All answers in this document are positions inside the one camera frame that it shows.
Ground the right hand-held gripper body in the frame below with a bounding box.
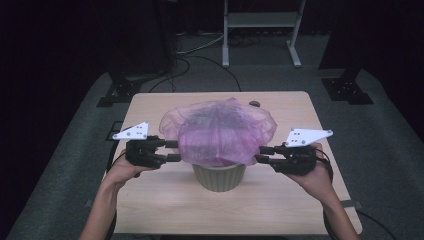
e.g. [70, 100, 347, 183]
[270, 128, 334, 177]

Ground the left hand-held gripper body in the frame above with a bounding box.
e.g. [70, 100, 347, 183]
[112, 121, 168, 170]

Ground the pink plastic bag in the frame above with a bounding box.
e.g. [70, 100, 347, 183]
[158, 97, 278, 168]

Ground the green plastic bin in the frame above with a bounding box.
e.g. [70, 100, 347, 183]
[191, 162, 248, 193]

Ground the person's left hand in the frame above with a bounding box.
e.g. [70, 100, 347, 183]
[102, 149, 156, 192]

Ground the person's right hand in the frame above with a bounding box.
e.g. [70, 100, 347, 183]
[284, 142, 335, 205]

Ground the black stand with base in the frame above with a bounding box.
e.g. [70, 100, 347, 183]
[96, 59, 144, 108]
[318, 49, 375, 106]

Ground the white metal stand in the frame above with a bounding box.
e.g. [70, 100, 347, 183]
[222, 0, 307, 69]

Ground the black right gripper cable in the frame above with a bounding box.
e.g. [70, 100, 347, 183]
[313, 147, 398, 240]

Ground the black floor cable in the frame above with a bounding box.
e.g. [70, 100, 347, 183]
[148, 54, 243, 93]

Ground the grey floor cable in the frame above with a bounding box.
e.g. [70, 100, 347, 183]
[175, 32, 225, 56]

